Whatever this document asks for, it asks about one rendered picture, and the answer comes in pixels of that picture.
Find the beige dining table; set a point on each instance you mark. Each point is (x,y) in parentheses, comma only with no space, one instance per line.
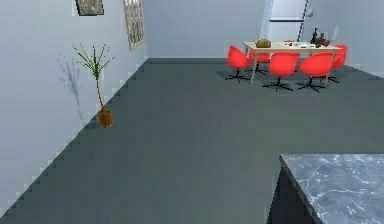
(286,48)

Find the green house plant brown pot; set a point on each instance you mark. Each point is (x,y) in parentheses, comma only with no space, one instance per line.
(104,117)

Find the red swivel chair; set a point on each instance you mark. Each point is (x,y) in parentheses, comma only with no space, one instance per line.
(262,58)
(315,66)
(282,66)
(237,60)
(340,56)

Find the white plate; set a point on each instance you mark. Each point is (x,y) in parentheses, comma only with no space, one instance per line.
(299,44)

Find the dark bottle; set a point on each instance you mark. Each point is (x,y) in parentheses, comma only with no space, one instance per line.
(314,36)

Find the dark framed wall picture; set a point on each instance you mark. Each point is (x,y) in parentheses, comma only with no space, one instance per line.
(89,6)

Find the brown bread loaf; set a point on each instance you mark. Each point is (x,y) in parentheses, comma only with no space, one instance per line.
(263,43)

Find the pale framed wall picture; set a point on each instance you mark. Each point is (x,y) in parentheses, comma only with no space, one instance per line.
(134,23)

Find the grey marble counter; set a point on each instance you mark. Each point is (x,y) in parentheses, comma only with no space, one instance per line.
(336,190)

